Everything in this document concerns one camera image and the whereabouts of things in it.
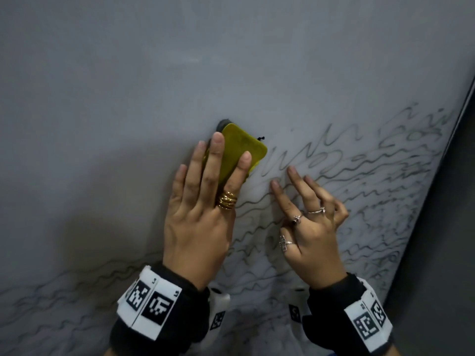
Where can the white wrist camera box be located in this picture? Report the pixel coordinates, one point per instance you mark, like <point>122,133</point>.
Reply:
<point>298,311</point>
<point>217,318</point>

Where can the person's right hand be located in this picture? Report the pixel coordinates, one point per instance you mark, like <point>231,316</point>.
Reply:
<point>315,248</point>

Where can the yellow and black whiteboard eraser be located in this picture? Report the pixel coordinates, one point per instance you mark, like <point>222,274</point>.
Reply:
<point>239,148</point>

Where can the person's left hand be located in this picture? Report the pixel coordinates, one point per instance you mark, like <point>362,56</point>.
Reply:
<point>196,237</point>

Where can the black wristband with marker tag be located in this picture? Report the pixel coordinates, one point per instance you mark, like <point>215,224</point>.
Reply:
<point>178,318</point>
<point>334,318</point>

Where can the large scribbled whiteboard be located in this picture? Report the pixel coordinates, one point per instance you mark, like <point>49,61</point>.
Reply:
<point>185,70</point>

